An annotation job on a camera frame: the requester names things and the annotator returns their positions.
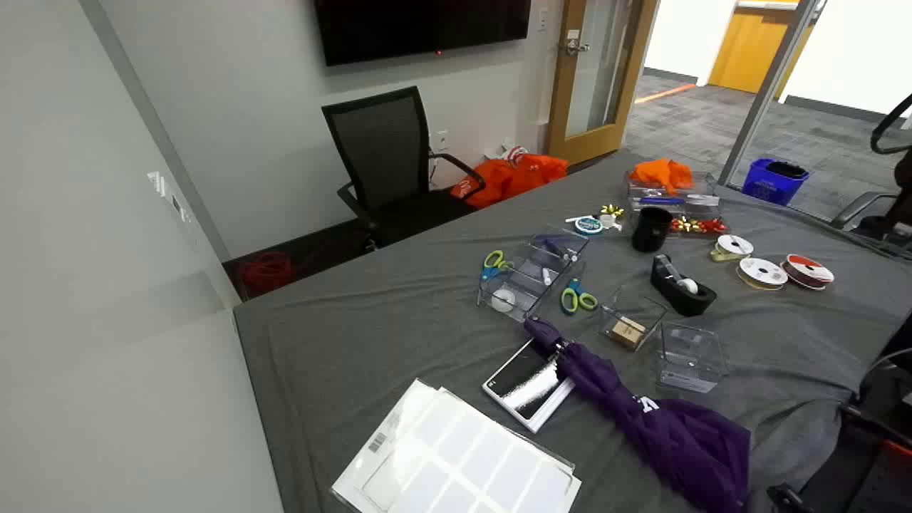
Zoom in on red and white ribbon spool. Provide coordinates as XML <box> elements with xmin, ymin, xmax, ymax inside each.
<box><xmin>780</xmin><ymin>251</ymin><xmax>838</xmax><ymax>294</ymax></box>

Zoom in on small white tape roll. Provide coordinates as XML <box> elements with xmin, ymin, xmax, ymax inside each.
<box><xmin>488</xmin><ymin>286</ymin><xmax>521</xmax><ymax>317</ymax></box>

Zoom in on white and teal tape roll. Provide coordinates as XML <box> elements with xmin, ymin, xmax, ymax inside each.
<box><xmin>563</xmin><ymin>212</ymin><xmax>609</xmax><ymax>239</ymax></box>

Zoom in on clear box with wooden item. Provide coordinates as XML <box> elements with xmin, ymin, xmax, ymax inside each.
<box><xmin>599</xmin><ymin>294</ymin><xmax>669</xmax><ymax>353</ymax></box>

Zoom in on black tape dispenser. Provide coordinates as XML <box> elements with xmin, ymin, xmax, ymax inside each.
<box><xmin>646</xmin><ymin>253</ymin><xmax>721</xmax><ymax>318</ymax></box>

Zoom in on empty clear plastic container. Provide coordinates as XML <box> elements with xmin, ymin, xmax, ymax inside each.
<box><xmin>652</xmin><ymin>321</ymin><xmax>731</xmax><ymax>400</ymax></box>

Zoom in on clear plastic organizer tray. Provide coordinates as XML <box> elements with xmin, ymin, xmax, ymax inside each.
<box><xmin>474</xmin><ymin>231</ymin><xmax>592</xmax><ymax>326</ymax></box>

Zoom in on orange bag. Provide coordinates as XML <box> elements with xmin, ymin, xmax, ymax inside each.
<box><xmin>449</xmin><ymin>152</ymin><xmax>570</xmax><ymax>212</ymax></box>

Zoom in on gray tablecloth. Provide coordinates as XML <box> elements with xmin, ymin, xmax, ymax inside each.
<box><xmin>230</xmin><ymin>145</ymin><xmax>912</xmax><ymax>513</ymax></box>

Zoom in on black mesh office chair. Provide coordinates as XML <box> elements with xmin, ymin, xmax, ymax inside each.
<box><xmin>318</xmin><ymin>82</ymin><xmax>489</xmax><ymax>251</ymax></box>

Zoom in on white framed tablet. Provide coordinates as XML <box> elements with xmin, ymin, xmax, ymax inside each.
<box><xmin>478</xmin><ymin>337</ymin><xmax>578</xmax><ymax>437</ymax></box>

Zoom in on yellow gift bows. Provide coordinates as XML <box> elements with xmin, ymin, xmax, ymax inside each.
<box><xmin>596</xmin><ymin>200</ymin><xmax>629</xmax><ymax>231</ymax></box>

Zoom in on wooden glass door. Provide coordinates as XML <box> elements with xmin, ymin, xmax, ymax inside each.
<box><xmin>543</xmin><ymin>0</ymin><xmax>660</xmax><ymax>169</ymax></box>

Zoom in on black mug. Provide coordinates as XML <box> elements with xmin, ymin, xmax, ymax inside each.
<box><xmin>629</xmin><ymin>206</ymin><xmax>676</xmax><ymax>256</ymax></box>

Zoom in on white label sheets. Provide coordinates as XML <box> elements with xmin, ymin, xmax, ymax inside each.
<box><xmin>327</xmin><ymin>375</ymin><xmax>585</xmax><ymax>513</ymax></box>

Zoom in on clear plastic box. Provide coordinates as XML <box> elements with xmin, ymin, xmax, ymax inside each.
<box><xmin>626</xmin><ymin>182</ymin><xmax>690</xmax><ymax>216</ymax></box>

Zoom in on orange cloth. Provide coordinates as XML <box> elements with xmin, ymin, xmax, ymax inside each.
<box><xmin>626</xmin><ymin>156</ymin><xmax>699</xmax><ymax>200</ymax></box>

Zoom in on purple folded umbrella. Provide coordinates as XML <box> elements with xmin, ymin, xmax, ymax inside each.
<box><xmin>521</xmin><ymin>317</ymin><xmax>756</xmax><ymax>513</ymax></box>

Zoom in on small white ribbon spool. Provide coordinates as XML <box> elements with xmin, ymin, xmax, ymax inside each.
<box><xmin>709</xmin><ymin>231</ymin><xmax>756</xmax><ymax>264</ymax></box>

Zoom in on large white ribbon spool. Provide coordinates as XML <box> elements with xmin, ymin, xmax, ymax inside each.
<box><xmin>736</xmin><ymin>253</ymin><xmax>793</xmax><ymax>294</ymax></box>

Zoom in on blue recycling bin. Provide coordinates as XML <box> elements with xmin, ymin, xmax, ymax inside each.
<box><xmin>737</xmin><ymin>156</ymin><xmax>813</xmax><ymax>207</ymax></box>

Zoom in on yellow door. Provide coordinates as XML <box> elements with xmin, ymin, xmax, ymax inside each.
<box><xmin>706</xmin><ymin>3</ymin><xmax>807</xmax><ymax>98</ymax></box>

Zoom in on black chair with gray armrest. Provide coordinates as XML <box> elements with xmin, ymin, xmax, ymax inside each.
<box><xmin>828</xmin><ymin>90</ymin><xmax>912</xmax><ymax>251</ymax></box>

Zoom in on black equipment cart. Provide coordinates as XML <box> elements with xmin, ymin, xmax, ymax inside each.
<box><xmin>766</xmin><ymin>310</ymin><xmax>912</xmax><ymax>513</ymax></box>

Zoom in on green handled scissors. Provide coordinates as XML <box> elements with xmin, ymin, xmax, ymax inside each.
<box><xmin>476</xmin><ymin>249</ymin><xmax>515</xmax><ymax>288</ymax></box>
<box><xmin>555</xmin><ymin>276</ymin><xmax>602</xmax><ymax>318</ymax></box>

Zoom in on red cable coil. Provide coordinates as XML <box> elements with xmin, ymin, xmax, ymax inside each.
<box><xmin>237</xmin><ymin>251</ymin><xmax>305</xmax><ymax>297</ymax></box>

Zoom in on black wall television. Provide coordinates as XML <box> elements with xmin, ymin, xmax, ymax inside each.
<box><xmin>311</xmin><ymin>0</ymin><xmax>533</xmax><ymax>68</ymax></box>

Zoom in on gray metal partition post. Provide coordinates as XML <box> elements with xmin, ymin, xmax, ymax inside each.
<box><xmin>716</xmin><ymin>0</ymin><xmax>828</xmax><ymax>187</ymax></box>

